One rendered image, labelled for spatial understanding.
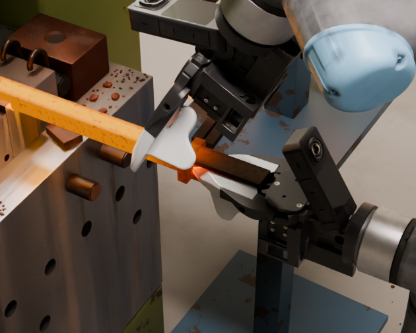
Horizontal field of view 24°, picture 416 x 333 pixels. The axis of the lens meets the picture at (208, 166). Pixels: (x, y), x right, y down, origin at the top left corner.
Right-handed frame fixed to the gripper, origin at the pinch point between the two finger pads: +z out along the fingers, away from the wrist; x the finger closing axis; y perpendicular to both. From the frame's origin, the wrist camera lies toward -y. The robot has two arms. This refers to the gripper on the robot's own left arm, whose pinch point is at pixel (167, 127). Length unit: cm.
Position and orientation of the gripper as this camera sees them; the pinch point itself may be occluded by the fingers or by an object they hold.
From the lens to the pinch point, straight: 103.2
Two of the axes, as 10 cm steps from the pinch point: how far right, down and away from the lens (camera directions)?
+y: 7.7, 6.3, -0.9
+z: -3.6, 5.4, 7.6
